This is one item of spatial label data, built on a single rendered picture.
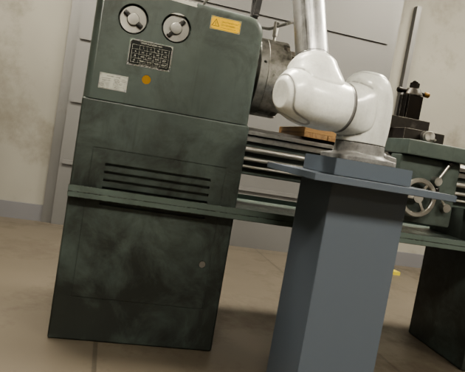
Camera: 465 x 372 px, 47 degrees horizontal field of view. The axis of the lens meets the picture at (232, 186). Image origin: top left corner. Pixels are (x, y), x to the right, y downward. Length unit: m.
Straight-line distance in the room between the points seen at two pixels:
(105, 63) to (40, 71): 2.21
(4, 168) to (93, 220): 2.26
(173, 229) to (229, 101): 0.51
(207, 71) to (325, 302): 0.90
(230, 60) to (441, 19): 3.24
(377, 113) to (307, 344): 0.71
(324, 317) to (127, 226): 0.77
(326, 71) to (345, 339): 0.79
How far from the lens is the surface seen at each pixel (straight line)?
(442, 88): 4.94
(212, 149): 1.94
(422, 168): 2.24
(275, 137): 2.08
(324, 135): 2.13
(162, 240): 1.96
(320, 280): 1.59
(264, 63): 2.10
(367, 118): 1.63
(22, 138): 4.12
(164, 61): 1.93
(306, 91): 1.50
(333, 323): 1.65
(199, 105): 1.93
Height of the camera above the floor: 0.78
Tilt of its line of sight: 4 degrees down
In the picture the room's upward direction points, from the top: 10 degrees clockwise
